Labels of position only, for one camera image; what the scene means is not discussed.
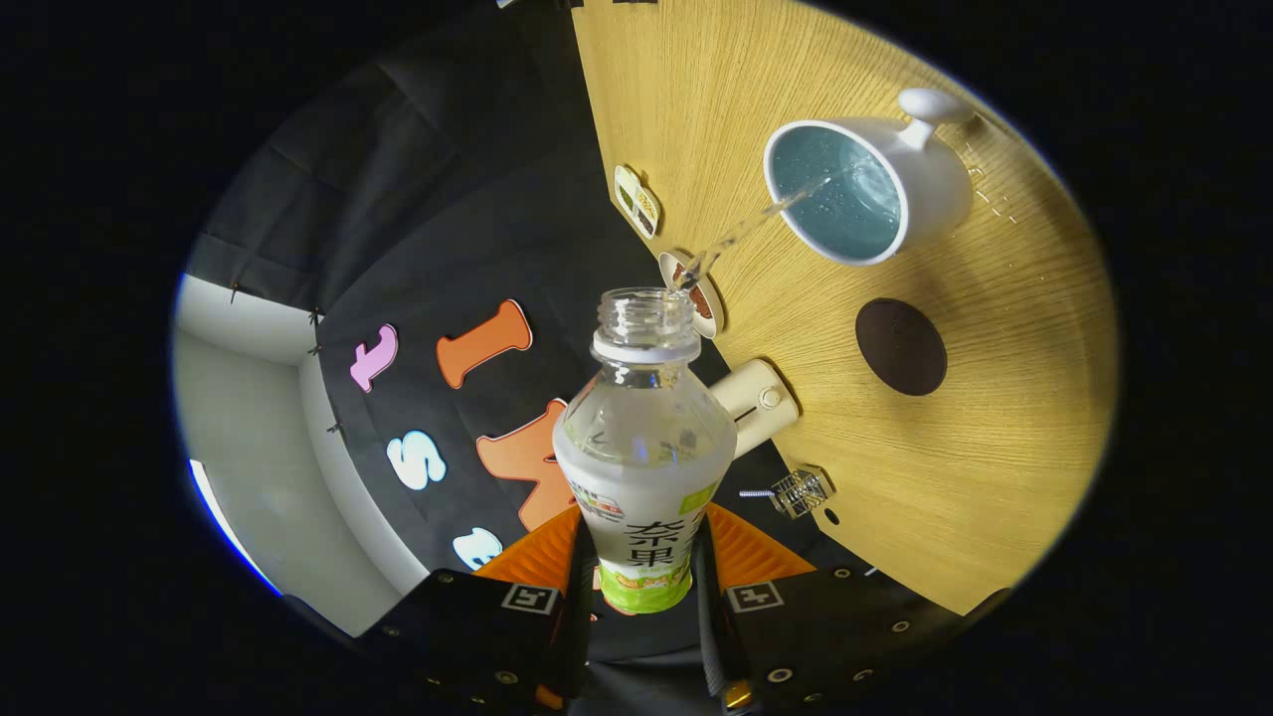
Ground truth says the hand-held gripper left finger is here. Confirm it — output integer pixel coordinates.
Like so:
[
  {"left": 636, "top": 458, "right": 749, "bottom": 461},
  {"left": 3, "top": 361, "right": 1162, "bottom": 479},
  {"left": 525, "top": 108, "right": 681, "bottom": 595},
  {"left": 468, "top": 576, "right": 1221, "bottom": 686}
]
[{"left": 378, "top": 505, "right": 598, "bottom": 712}]

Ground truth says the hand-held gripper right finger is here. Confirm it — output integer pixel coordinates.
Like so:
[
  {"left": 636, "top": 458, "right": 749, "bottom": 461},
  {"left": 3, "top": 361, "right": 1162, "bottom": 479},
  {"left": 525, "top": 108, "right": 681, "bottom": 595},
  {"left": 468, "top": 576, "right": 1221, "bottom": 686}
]
[{"left": 693, "top": 502, "right": 941, "bottom": 712}]

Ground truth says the clear juice bottle green label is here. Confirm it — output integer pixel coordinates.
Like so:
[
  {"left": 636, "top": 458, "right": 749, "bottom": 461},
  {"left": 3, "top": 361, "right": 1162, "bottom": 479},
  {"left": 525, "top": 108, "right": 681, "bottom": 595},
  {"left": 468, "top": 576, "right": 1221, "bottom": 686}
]
[{"left": 552, "top": 287, "right": 739, "bottom": 615}]

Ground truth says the dark round coaster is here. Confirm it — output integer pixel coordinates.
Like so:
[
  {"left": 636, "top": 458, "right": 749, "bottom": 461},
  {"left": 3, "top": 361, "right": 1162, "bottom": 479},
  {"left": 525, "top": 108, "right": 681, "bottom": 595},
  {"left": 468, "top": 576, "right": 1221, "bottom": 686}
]
[{"left": 855, "top": 297, "right": 949, "bottom": 397}]

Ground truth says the white cup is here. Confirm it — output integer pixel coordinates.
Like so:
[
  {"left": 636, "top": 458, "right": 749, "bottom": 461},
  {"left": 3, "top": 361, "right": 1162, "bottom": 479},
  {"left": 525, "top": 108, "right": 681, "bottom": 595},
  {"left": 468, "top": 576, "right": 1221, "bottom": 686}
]
[{"left": 763, "top": 88, "right": 978, "bottom": 268}]

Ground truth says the cream toaster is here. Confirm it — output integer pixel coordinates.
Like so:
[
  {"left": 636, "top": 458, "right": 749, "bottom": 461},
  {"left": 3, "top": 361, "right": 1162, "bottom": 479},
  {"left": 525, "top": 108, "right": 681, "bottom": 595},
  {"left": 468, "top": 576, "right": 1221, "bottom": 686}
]
[{"left": 708, "top": 359, "right": 800, "bottom": 459}]

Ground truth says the wooden table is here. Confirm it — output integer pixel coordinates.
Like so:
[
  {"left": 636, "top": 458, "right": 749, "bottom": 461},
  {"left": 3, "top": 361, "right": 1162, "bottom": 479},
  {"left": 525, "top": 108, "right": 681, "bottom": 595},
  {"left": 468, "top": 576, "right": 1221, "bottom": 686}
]
[{"left": 572, "top": 0, "right": 1120, "bottom": 618}]

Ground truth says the white plate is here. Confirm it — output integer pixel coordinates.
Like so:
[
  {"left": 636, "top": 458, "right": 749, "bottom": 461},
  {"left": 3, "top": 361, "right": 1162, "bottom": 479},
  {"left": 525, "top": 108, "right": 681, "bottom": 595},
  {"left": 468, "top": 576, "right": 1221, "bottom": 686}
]
[{"left": 657, "top": 250, "right": 725, "bottom": 340}]

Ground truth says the white divided condiment dish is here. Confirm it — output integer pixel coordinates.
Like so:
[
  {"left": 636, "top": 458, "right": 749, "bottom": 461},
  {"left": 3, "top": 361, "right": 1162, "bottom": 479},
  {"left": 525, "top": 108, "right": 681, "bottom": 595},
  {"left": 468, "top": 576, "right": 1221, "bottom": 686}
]
[{"left": 613, "top": 164, "right": 662, "bottom": 240}]

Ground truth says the wire utensil holder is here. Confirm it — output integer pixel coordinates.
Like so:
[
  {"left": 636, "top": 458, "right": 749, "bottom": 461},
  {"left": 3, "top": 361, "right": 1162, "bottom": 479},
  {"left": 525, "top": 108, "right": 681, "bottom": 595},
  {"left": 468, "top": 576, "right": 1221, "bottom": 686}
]
[{"left": 771, "top": 464, "right": 836, "bottom": 520}]

